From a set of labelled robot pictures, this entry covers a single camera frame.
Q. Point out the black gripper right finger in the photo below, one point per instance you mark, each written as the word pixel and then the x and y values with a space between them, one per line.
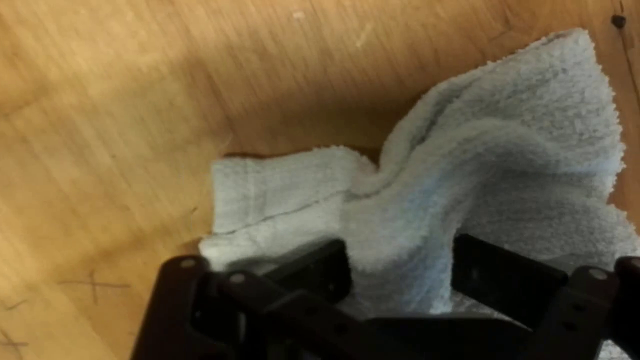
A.
pixel 581 313

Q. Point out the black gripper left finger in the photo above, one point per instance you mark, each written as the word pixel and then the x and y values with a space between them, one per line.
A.
pixel 201 313

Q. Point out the white terry towel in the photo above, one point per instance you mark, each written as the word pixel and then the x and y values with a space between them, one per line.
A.
pixel 500 133

